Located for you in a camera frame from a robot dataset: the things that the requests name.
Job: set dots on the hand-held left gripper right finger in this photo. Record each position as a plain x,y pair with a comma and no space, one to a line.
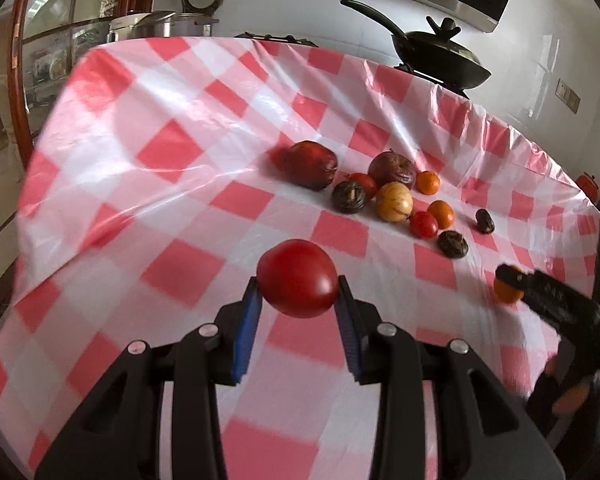
347,330

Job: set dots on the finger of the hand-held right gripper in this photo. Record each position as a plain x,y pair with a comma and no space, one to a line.
550,295

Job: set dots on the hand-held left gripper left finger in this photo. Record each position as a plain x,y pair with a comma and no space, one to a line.
247,330

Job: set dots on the small orange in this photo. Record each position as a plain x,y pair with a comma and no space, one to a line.
428,182
507,294
441,214

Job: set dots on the large red tomato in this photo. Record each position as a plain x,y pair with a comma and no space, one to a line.
297,277

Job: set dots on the dark brown round fruit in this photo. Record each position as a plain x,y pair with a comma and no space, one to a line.
452,244
349,197

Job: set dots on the yellow striped pepino melon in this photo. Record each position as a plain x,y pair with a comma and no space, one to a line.
394,202

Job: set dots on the streaked dark red apple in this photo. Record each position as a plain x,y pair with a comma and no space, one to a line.
392,169

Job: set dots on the person's right hand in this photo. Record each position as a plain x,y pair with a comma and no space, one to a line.
572,399

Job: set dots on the red pot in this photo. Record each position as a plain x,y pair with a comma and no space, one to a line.
587,186

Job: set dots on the small dark oval fruit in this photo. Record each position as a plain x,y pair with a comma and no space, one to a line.
485,221

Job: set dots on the red cherry tomato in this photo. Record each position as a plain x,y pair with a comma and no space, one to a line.
423,225

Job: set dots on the small red tomato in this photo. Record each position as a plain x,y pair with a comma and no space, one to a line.
366,181

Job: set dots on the dark red smooth apple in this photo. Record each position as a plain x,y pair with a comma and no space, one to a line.
307,165

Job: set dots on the red white checked tablecloth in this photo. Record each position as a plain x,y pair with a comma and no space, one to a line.
180,170

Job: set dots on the black wok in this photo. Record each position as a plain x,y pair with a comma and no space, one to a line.
462,77

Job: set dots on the dark wok lid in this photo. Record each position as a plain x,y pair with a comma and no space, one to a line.
445,46

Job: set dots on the steel pressure cooker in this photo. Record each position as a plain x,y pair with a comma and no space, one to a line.
165,24

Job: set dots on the wooden framed glass door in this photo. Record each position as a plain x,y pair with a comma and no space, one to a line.
55,35

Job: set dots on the wall outlet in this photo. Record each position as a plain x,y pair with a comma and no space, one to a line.
568,95

